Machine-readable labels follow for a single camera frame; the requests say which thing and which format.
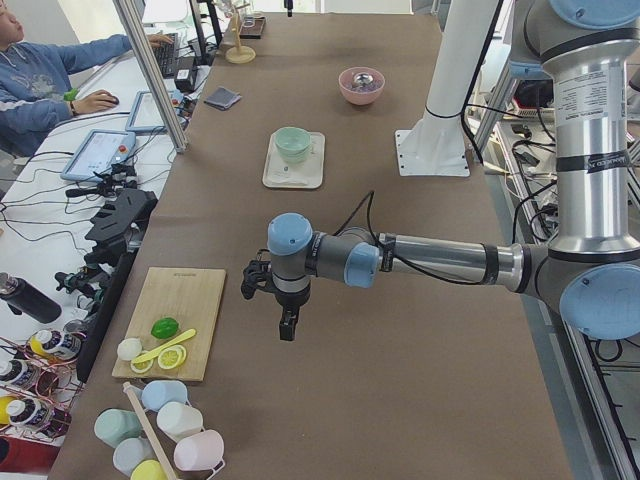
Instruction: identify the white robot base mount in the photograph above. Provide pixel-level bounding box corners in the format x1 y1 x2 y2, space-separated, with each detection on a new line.
395 0 502 177

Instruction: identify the cream rabbit tray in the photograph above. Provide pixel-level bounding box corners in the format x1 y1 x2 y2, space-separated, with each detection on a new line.
262 132 325 190

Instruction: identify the metal ice scoop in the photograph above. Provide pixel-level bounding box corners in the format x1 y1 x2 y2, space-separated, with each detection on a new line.
352 72 375 88

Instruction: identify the aluminium frame post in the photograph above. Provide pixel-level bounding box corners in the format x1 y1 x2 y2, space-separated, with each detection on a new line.
113 0 188 153

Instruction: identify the yellow plastic knife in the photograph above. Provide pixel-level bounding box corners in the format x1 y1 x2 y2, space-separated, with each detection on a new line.
132 328 197 363

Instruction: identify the green lime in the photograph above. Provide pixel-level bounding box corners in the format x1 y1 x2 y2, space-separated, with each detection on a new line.
150 317 179 339

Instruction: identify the black keyboard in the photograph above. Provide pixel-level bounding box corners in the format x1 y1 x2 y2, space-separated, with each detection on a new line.
152 33 179 79

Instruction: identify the grey cup on rack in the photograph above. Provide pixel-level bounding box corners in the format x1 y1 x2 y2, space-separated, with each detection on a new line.
112 437 155 477

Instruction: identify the black tool holder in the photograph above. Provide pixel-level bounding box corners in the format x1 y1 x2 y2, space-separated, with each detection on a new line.
84 188 158 267

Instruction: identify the lemon slice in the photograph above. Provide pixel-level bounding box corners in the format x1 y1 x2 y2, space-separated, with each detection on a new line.
157 344 187 370
129 358 154 374

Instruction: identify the wooden cup rack pole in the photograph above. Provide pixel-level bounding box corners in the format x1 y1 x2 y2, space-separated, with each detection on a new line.
122 382 178 480

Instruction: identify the pink cup on rack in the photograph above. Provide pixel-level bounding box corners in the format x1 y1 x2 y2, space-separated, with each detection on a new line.
173 430 225 471

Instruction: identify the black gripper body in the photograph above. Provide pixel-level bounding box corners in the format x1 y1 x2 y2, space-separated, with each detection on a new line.
275 287 311 317

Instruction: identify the white garlic bulb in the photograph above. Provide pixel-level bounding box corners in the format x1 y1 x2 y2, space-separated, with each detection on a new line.
117 337 143 362

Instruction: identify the green bowl on tray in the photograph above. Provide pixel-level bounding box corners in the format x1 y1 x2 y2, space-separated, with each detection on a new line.
274 126 311 164

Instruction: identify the black water bottle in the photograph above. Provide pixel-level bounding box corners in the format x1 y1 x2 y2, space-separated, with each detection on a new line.
1 272 62 324

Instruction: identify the person in blue hoodie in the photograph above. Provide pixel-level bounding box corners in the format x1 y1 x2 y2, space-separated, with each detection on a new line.
0 0 175 157

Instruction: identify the grey purple cloth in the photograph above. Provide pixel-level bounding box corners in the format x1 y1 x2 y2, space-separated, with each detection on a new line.
204 86 242 111

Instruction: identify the yellow cup on rack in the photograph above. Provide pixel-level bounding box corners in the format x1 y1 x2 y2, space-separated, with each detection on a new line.
130 459 168 480

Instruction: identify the blue teach pendant tablet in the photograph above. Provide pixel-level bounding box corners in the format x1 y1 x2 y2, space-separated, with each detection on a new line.
60 130 136 182

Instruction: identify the wooden cutting board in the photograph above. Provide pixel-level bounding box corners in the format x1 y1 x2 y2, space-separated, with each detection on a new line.
112 267 226 382

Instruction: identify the pink bowl with ice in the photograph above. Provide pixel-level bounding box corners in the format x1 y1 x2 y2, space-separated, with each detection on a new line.
338 66 386 106

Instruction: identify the white cup on rack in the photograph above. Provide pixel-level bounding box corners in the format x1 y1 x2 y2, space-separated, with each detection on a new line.
156 401 204 442

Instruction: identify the wooden stand with base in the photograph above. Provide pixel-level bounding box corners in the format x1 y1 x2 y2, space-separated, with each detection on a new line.
225 1 256 64

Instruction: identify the blue cup on rack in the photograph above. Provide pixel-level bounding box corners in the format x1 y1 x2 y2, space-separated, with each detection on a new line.
141 380 189 412

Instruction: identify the mint cup on rack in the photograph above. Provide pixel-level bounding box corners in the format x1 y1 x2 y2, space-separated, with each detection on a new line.
94 408 142 448

